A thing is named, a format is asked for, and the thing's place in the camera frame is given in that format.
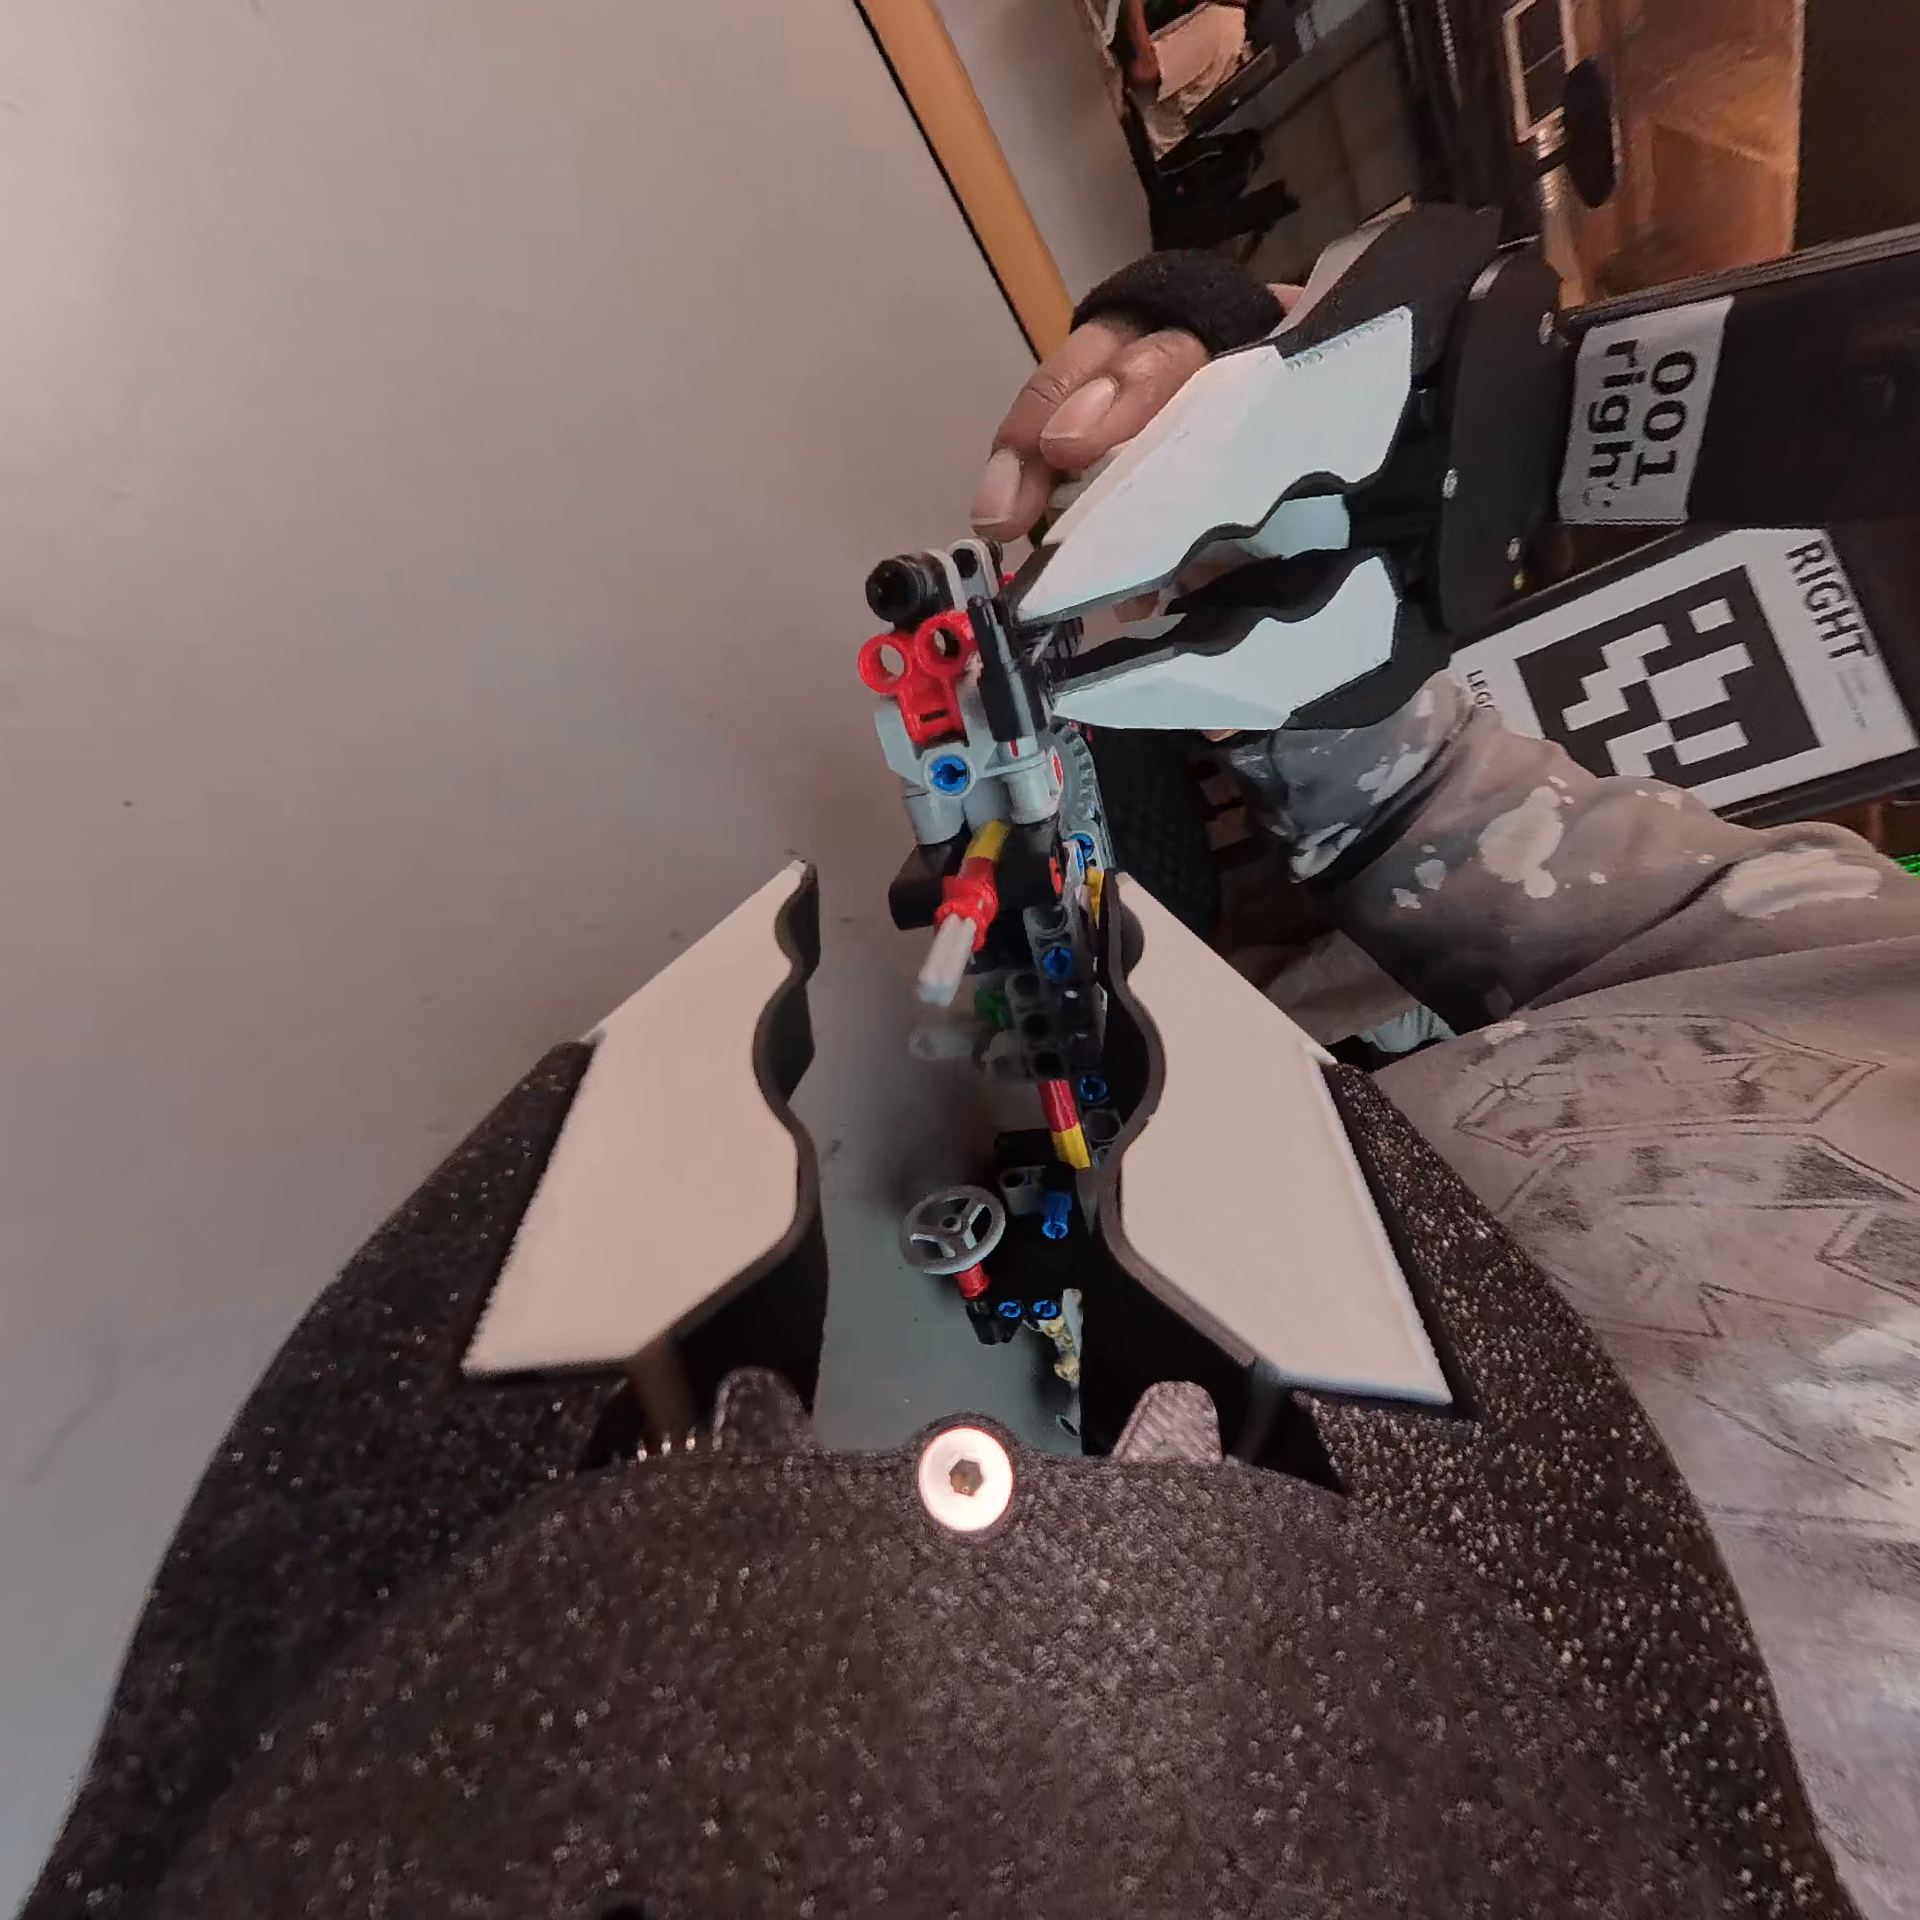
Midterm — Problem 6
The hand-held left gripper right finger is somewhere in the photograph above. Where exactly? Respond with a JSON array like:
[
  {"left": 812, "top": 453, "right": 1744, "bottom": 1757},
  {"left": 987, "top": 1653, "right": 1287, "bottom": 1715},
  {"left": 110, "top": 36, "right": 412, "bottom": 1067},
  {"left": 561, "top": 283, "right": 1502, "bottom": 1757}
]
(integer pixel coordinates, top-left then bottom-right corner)
[{"left": 1085, "top": 867, "right": 1457, "bottom": 1449}]

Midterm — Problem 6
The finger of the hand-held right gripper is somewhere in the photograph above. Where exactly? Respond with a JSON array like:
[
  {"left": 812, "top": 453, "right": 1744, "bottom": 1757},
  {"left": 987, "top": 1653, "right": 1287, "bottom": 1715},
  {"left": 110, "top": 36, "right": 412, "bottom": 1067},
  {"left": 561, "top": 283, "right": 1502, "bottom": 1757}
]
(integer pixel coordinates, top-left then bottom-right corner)
[
  {"left": 1047, "top": 556, "right": 1410, "bottom": 737},
  {"left": 1006, "top": 303, "right": 1423, "bottom": 630}
]

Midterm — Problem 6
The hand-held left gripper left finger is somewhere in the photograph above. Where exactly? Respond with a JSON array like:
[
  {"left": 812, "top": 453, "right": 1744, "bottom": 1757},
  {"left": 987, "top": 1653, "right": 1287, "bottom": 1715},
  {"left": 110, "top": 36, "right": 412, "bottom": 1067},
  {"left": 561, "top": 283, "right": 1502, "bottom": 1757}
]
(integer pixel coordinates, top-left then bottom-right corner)
[{"left": 460, "top": 859, "right": 830, "bottom": 1444}]

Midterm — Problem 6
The toy brick car chassis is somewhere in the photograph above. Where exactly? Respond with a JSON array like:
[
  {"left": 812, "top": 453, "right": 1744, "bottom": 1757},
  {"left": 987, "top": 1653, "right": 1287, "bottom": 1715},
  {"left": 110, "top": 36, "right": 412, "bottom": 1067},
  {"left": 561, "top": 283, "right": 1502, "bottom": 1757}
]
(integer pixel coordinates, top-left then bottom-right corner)
[{"left": 863, "top": 540, "right": 1163, "bottom": 1397}]

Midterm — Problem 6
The person's right forearm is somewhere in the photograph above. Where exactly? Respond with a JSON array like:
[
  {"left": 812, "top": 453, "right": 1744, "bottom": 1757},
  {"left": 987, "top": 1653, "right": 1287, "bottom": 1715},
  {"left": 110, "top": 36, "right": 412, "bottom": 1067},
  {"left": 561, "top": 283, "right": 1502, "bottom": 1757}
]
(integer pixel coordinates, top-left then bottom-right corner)
[{"left": 1197, "top": 682, "right": 1920, "bottom": 1052}]

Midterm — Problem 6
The grey desk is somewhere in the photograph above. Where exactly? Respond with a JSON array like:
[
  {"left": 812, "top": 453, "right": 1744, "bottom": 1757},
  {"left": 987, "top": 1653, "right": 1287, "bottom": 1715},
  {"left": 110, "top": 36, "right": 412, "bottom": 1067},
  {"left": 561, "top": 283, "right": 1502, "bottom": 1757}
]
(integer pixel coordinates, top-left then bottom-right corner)
[{"left": 0, "top": 0, "right": 1091, "bottom": 1920}]

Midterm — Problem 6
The person's right hand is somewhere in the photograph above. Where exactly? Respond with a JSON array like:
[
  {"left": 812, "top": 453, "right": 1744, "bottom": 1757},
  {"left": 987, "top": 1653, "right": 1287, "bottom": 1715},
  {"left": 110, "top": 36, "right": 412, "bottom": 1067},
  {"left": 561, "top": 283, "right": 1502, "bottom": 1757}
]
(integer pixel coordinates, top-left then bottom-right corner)
[{"left": 970, "top": 323, "right": 1209, "bottom": 547}]

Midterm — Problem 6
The black framed marker sign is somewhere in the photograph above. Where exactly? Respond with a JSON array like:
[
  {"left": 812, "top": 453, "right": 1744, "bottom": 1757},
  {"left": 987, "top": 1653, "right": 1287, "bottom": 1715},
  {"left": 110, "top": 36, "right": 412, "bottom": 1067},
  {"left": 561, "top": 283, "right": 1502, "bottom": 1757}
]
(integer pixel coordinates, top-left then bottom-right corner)
[{"left": 1447, "top": 527, "right": 1920, "bottom": 823}]

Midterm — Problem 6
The person's grey printed sweatshirt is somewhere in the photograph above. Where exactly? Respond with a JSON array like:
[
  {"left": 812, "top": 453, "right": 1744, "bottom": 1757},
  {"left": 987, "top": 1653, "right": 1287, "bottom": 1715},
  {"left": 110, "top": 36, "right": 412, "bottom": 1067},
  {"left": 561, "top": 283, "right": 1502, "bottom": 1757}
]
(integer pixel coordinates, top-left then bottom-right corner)
[{"left": 1272, "top": 854, "right": 1920, "bottom": 1920}]

